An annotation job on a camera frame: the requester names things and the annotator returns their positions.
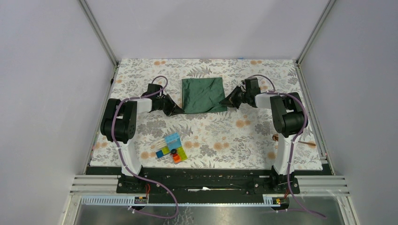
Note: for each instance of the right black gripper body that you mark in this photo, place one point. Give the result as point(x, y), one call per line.
point(244, 97)

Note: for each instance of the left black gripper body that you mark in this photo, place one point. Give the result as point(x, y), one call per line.
point(161, 102)

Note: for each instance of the dark green cloth napkin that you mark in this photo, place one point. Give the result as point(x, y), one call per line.
point(203, 95)

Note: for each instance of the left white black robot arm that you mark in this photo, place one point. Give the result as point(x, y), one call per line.
point(119, 123)

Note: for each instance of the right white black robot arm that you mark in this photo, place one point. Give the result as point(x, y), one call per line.
point(289, 119)

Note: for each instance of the colourful toy brick assembly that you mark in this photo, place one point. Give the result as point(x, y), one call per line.
point(171, 145)

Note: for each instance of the floral patterned table mat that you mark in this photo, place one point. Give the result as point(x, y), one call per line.
point(234, 139)

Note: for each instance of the copper spoon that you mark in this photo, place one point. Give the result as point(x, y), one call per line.
point(310, 144)

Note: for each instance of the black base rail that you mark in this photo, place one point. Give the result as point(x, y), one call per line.
point(198, 185)

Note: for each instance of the right aluminium frame post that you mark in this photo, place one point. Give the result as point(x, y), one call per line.
point(324, 15)

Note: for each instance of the aluminium frame post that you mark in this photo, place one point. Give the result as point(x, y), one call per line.
point(98, 31)
point(324, 15)

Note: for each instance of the left aluminium frame post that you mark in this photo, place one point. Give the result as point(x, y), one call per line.
point(98, 31)

